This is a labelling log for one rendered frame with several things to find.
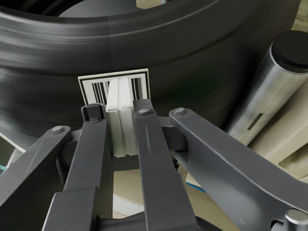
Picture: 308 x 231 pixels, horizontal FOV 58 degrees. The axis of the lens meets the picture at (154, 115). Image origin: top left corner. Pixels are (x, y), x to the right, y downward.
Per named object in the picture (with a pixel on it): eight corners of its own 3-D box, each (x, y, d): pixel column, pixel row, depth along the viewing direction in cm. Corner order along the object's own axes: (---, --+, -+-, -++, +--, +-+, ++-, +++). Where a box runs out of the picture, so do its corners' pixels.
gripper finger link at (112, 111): (127, 156, 16) (114, 159, 16) (125, 113, 22) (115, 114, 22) (119, 108, 15) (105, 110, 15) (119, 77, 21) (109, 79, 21)
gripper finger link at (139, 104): (135, 132, 14) (195, 123, 14) (131, 100, 18) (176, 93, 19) (140, 158, 14) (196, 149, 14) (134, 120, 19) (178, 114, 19)
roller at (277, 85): (231, 153, 57) (227, 174, 55) (209, 147, 57) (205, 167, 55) (327, 33, 25) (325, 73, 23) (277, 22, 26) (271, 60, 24)
